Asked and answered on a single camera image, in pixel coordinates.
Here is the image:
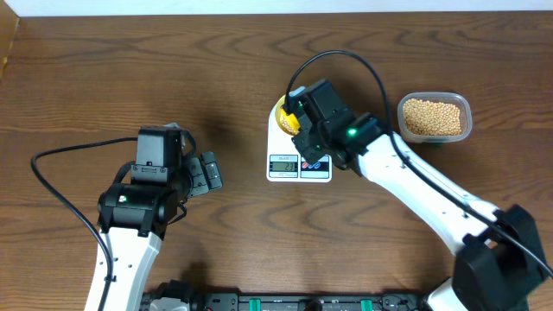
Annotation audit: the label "yellow measuring scoop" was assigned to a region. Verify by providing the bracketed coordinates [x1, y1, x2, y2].
[278, 109, 300, 136]

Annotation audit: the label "yellow bowl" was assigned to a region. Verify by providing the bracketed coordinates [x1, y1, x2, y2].
[275, 96, 301, 136]

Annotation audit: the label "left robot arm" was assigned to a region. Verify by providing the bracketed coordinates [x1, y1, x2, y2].
[86, 124, 223, 310]

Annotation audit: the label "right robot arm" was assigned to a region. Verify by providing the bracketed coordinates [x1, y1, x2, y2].
[284, 80, 552, 311]

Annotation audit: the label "soybeans in yellow bowl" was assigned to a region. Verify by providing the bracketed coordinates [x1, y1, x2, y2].
[281, 115, 300, 136]

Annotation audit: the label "white digital kitchen scale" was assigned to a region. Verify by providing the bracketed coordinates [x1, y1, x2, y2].
[266, 98, 333, 183]

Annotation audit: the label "clear plastic container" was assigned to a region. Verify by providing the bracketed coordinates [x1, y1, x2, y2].
[397, 92, 473, 143]

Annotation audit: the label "soybeans in container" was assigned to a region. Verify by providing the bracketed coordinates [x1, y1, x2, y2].
[403, 98, 462, 136]

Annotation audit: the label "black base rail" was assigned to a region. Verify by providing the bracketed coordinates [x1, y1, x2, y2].
[138, 280, 427, 311]

